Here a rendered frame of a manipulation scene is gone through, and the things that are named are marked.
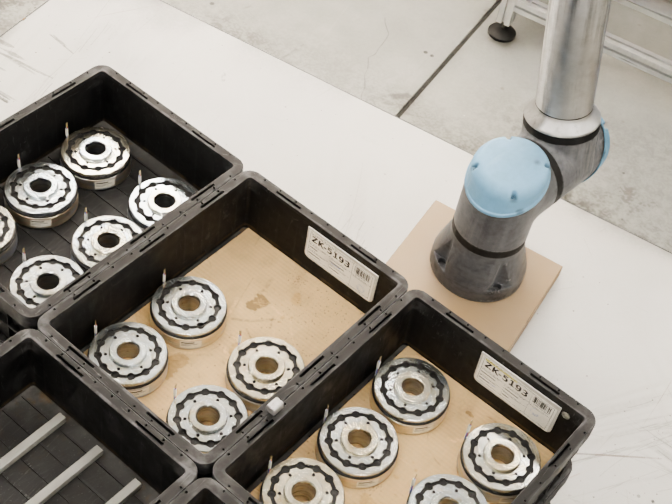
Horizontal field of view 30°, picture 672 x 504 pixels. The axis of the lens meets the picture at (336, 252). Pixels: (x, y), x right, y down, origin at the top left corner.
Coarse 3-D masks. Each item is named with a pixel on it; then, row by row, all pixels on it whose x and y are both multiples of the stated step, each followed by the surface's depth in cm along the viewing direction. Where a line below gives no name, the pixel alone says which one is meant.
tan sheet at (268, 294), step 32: (224, 256) 179; (256, 256) 180; (224, 288) 175; (256, 288) 176; (288, 288) 177; (320, 288) 178; (128, 320) 170; (256, 320) 172; (288, 320) 173; (320, 320) 174; (352, 320) 175; (192, 352) 168; (224, 352) 168; (320, 352) 170; (192, 384) 164; (224, 384) 165; (160, 416) 160
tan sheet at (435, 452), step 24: (456, 384) 170; (456, 408) 167; (480, 408) 167; (432, 432) 164; (456, 432) 164; (312, 456) 159; (408, 456) 161; (432, 456) 162; (456, 456) 162; (384, 480) 158; (408, 480) 159
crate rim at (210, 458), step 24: (216, 192) 174; (192, 216) 170; (312, 216) 173; (336, 240) 171; (120, 264) 163; (384, 264) 169; (96, 288) 160; (48, 312) 157; (48, 336) 154; (312, 360) 157; (288, 384) 154; (144, 408) 149; (264, 408) 151; (168, 432) 147; (240, 432) 149; (192, 456) 146; (216, 456) 146
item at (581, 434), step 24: (384, 312) 163; (360, 336) 160; (480, 336) 163; (336, 360) 157; (504, 360) 161; (312, 384) 156; (552, 384) 159; (288, 408) 152; (576, 408) 157; (264, 432) 149; (576, 432) 155; (240, 456) 147; (552, 456) 152; (216, 480) 144
